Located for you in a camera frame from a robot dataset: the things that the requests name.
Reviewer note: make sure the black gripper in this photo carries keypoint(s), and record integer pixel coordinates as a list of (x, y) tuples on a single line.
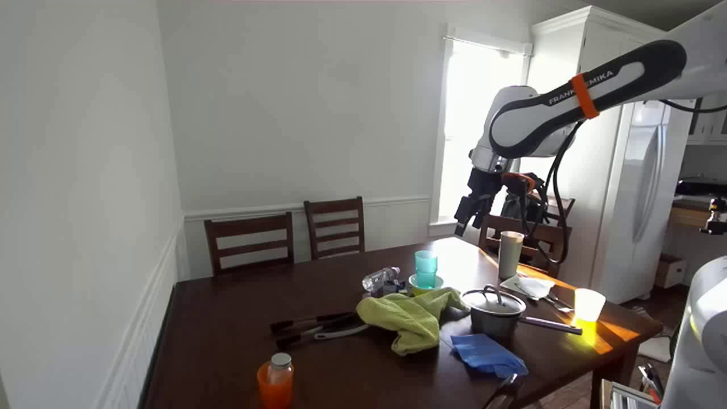
[(480, 188)]

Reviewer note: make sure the white framed panel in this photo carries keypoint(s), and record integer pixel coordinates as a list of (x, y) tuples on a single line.
[(624, 395)]

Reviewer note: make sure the white napkin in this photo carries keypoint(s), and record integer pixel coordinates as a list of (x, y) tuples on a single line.
[(529, 286)]

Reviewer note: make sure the blue striped towel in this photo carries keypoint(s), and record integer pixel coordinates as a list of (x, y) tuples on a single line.
[(484, 355)]

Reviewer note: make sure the silver spoon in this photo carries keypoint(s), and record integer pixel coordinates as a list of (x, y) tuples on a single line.
[(557, 302)]

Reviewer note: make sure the translucent white plastic cup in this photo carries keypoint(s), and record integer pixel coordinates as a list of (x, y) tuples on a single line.
[(588, 305)]

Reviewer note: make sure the green towel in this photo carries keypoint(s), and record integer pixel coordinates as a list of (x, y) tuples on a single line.
[(410, 319)]

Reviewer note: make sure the cardboard box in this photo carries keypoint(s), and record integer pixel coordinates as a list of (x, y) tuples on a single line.
[(670, 274)]

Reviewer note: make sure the dark wooden chair curved back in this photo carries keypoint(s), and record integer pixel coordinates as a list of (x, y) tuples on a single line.
[(509, 386)]

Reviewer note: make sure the tall metal tumbler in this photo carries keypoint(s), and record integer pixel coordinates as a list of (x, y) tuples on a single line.
[(509, 255)]

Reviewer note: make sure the bright window white frame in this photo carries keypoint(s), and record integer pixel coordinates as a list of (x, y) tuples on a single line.
[(477, 127)]

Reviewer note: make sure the teal plastic cup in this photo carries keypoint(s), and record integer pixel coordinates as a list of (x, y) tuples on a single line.
[(424, 267)]

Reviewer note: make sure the orange juice bottle white cap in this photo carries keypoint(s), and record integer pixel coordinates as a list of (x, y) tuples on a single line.
[(274, 386)]

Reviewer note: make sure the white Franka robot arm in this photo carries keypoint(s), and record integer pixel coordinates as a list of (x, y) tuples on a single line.
[(545, 115)]

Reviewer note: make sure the white refrigerator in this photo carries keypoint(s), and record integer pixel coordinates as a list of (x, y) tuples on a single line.
[(639, 204)]

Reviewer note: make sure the clear plastic bottle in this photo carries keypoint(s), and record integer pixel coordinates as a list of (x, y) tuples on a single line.
[(381, 280)]

